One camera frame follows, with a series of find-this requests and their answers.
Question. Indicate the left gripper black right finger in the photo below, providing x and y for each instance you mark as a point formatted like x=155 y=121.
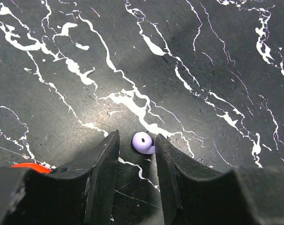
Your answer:
x=193 y=194

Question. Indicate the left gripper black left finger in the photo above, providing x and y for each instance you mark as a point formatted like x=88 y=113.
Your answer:
x=79 y=192

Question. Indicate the lilac earbud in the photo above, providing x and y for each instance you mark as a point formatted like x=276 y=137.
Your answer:
x=142 y=143

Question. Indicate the orange earbud charging case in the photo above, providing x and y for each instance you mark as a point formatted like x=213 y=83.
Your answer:
x=34 y=166

